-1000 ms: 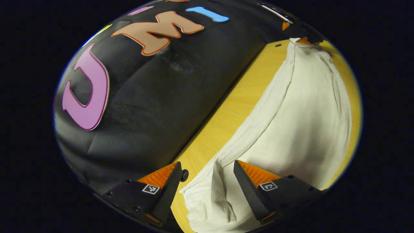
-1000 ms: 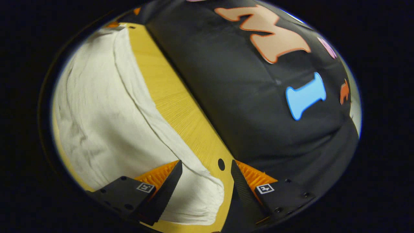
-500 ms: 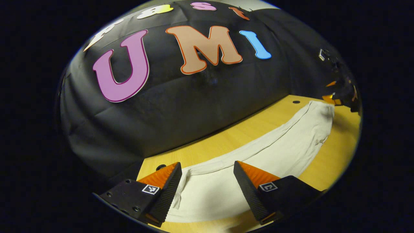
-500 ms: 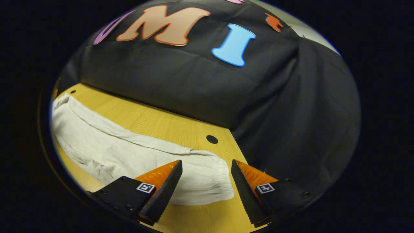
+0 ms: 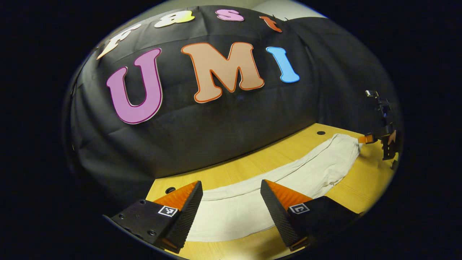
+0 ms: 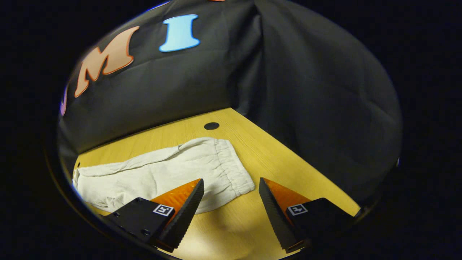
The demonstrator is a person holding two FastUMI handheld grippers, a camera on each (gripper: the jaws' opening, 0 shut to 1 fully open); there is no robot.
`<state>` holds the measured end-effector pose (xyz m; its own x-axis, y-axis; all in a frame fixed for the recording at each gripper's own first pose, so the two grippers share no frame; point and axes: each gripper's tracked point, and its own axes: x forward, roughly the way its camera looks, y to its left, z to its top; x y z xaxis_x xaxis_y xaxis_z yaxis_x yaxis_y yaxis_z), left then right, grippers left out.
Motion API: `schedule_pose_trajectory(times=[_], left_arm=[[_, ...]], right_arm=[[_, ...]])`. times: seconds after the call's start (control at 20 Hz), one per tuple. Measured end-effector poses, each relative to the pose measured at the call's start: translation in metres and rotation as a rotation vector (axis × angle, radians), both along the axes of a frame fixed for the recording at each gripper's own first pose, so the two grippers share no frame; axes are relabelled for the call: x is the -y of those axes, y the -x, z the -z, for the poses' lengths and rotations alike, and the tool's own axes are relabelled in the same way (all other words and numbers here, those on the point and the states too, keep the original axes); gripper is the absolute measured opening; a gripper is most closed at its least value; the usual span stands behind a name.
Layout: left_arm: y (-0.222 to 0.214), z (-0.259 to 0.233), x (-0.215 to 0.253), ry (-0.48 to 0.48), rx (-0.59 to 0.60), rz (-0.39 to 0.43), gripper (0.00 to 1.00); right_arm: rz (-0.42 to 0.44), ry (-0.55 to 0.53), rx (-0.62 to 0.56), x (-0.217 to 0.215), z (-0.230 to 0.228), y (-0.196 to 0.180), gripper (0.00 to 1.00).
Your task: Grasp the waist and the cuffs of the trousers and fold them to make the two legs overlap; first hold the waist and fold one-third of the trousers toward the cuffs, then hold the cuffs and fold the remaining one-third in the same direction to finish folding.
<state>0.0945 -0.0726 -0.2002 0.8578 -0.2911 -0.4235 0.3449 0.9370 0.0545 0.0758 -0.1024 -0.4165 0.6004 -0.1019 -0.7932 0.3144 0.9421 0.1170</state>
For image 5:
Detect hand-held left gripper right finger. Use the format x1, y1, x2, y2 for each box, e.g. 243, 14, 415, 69
261, 179, 361, 252

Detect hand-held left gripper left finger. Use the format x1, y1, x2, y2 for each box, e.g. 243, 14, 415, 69
110, 181, 203, 253

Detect black backdrop cloth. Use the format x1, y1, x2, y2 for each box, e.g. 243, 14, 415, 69
66, 5, 402, 206

